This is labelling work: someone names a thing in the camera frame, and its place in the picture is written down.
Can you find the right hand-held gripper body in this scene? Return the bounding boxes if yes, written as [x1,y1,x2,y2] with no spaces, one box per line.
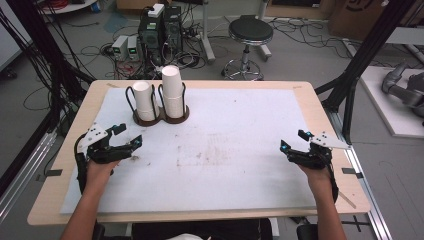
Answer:
[289,131,352,170]

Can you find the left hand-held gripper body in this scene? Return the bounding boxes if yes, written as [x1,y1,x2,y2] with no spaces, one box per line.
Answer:
[74,121,134,165]

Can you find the dark brown cup rack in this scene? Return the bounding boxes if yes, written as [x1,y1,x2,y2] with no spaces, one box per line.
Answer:
[125,82,191,128]

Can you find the person's right hand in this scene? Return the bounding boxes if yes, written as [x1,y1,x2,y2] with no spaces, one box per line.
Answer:
[297,163,332,194]

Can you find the person's left hand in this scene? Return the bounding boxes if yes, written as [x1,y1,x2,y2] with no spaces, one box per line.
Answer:
[85,159,120,188]

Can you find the short white paper cup stack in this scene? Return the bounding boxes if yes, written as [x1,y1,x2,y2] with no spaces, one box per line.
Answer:
[132,80,158,122]

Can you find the tall white paper cup stack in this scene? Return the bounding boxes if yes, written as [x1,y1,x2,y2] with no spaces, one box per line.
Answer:
[161,64,185,119]

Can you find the white table mat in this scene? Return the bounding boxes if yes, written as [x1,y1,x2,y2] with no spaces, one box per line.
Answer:
[60,87,318,215]

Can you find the grey power supply unit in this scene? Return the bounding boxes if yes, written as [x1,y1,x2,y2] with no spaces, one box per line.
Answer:
[111,34,130,62]
[126,35,143,62]

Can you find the white platform board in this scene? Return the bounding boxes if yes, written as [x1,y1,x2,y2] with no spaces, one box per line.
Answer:
[359,65,424,139]

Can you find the black computer tower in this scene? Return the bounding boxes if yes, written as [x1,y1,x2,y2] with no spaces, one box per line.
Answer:
[163,5,183,52]
[137,15,165,65]

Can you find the person's black trousers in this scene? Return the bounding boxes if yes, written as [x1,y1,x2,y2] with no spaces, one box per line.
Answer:
[131,217,274,240]

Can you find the black round stool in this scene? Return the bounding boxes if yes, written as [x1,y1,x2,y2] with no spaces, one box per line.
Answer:
[221,14,275,82]

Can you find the white box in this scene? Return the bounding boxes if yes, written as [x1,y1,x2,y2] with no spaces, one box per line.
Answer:
[147,3,166,19]

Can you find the white desk leg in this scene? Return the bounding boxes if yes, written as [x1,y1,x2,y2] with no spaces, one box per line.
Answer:
[199,0,217,65]

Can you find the cardboard box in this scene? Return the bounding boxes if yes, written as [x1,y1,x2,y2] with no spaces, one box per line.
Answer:
[327,0,389,42]

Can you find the left hand-held gripper cable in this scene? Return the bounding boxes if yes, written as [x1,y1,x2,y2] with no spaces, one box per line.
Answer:
[74,134,90,196]

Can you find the aluminium rail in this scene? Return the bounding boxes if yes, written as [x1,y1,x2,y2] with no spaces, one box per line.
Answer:
[324,109,394,240]
[0,129,58,224]

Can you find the black frame pole with cables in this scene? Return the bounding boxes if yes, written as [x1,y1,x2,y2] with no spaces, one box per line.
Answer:
[0,0,96,198]

